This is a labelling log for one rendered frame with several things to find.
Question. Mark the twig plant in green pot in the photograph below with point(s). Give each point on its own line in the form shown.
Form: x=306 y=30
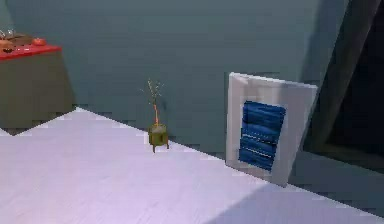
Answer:
x=157 y=133

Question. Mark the white framed blue picture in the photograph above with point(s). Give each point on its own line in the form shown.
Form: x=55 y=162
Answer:
x=263 y=133

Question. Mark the red topped brown counter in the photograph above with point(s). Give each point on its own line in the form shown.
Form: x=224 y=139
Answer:
x=30 y=86

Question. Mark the dark window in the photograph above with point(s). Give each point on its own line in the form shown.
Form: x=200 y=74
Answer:
x=356 y=86

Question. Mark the red tomato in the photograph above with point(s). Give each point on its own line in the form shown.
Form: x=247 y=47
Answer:
x=39 y=42

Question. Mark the brown bread loaf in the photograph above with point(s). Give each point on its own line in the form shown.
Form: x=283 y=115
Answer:
x=5 y=44

